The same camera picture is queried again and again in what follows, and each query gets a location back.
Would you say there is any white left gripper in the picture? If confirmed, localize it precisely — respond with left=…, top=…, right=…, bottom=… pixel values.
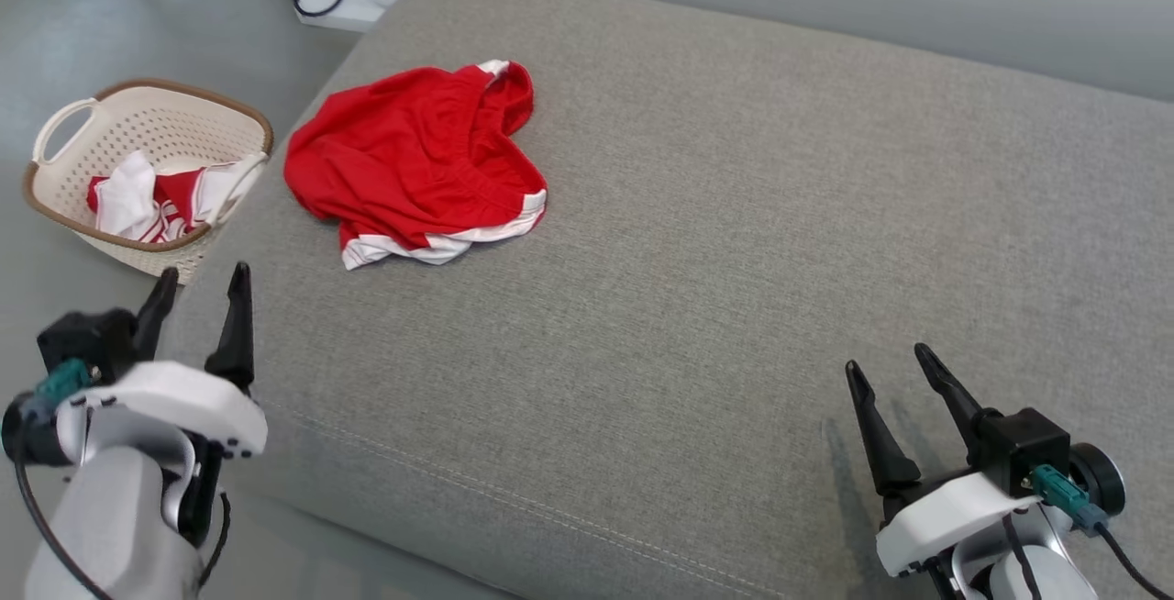
left=55, top=261, right=270, bottom=461

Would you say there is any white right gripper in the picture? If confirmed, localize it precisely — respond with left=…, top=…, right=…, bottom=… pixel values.
left=844, top=343, right=1042, bottom=578

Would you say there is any red shorts white stripe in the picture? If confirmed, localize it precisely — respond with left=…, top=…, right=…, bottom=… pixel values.
left=282, top=59, right=549, bottom=271

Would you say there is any white red garment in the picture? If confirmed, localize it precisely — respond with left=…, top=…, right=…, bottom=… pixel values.
left=87, top=150, right=269, bottom=245

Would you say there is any cream laundry basket brown rim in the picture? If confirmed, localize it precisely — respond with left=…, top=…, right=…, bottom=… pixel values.
left=23, top=79, right=274, bottom=286

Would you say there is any grey fabric sofa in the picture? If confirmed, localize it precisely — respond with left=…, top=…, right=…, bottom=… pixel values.
left=151, top=0, right=1174, bottom=600

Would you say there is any right camera cable teal plug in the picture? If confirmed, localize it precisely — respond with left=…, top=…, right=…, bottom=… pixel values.
left=1032, top=464, right=1174, bottom=600

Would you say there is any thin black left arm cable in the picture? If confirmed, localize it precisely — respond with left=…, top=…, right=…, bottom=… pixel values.
left=197, top=490, right=232, bottom=592

